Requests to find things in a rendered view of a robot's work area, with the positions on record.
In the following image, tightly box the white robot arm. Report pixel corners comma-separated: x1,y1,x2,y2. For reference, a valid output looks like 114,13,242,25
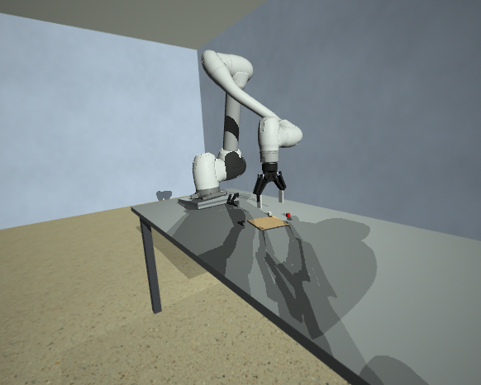
190,50,302,200

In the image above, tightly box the tan square mat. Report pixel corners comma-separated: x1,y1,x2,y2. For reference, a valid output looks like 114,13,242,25
248,216,288,230

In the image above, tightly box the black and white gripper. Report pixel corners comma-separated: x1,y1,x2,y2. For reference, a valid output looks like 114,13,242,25
253,163,286,209

